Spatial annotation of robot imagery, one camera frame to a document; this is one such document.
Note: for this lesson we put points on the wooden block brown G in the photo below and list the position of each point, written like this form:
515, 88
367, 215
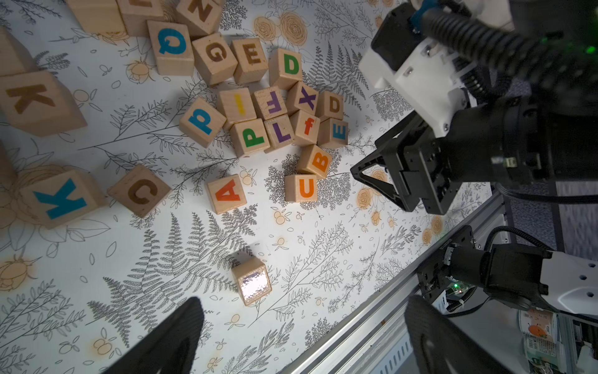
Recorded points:
214, 59

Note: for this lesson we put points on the wooden block blue E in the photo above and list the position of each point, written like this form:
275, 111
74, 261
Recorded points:
333, 134

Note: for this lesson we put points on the wooden block red f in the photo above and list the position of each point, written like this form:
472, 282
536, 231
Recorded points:
306, 128

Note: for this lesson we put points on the wooden block yellow i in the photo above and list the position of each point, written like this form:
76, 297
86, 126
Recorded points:
236, 106

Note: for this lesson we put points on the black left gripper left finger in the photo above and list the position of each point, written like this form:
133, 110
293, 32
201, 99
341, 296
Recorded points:
170, 347

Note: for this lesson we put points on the wooden block brown N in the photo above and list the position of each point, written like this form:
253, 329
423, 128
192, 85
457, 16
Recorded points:
202, 17

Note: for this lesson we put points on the wooden block brown K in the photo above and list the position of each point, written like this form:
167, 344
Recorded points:
39, 104

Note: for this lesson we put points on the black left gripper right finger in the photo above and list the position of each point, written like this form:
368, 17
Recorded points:
440, 346

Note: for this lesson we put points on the wooden block orange U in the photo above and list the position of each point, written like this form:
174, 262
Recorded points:
300, 188

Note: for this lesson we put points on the wooden block blue p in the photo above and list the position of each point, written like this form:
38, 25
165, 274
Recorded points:
202, 122

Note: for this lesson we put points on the wooden block brown C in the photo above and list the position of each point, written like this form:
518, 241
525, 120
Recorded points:
140, 191

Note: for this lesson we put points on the wooden block brown D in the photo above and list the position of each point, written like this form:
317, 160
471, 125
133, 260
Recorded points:
330, 105

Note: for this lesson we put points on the wooden block blue K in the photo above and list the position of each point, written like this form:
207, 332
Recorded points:
63, 198

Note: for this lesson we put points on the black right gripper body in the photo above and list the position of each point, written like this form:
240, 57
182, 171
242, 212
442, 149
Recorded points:
512, 141

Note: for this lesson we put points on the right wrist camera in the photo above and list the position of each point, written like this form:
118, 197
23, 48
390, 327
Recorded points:
419, 68

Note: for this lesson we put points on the wooden block green D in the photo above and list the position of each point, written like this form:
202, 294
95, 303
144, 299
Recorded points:
285, 69

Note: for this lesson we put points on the wooden block blue Q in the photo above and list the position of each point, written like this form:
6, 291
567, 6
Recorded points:
172, 48

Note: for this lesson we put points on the wooden block letter R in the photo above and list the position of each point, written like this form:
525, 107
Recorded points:
253, 280

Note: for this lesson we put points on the wooden block purple X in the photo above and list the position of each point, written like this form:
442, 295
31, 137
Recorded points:
302, 97

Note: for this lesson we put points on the wooden block green P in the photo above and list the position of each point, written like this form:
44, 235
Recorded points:
249, 137

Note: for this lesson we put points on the wooden block orange B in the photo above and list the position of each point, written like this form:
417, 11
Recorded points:
314, 160

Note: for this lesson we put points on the wooden block brown E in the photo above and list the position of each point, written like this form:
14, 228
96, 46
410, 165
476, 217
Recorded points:
252, 61

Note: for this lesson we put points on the wooden block purple F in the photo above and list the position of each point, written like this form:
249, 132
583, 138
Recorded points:
269, 103

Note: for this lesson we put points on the aluminium rail base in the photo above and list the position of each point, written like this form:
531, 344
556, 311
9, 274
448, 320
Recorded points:
374, 338

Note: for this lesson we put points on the wooden block red A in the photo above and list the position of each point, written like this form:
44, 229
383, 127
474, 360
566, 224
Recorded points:
226, 194

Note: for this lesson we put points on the wooden block purple L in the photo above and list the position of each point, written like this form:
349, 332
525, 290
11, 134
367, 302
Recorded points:
280, 133

